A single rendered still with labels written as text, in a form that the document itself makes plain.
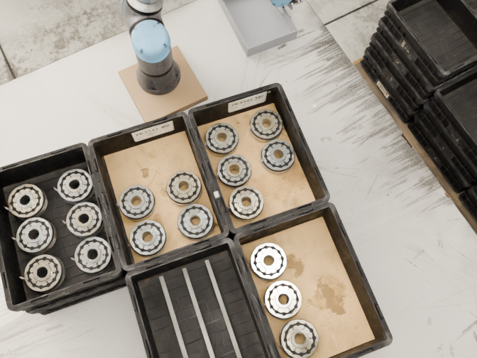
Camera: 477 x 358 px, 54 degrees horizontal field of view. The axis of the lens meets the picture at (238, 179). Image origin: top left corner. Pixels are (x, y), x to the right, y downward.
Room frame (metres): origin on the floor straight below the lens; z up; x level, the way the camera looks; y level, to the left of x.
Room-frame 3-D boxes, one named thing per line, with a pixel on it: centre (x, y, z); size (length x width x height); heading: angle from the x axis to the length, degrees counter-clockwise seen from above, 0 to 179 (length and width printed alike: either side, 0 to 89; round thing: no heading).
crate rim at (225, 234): (0.39, 0.23, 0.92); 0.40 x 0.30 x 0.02; 24
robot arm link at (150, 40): (0.87, 0.31, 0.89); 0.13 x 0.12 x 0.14; 22
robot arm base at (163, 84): (0.86, 0.31, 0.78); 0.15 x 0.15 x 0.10
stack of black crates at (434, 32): (1.30, -0.78, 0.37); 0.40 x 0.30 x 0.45; 34
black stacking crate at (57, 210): (0.27, 0.50, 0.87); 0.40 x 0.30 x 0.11; 24
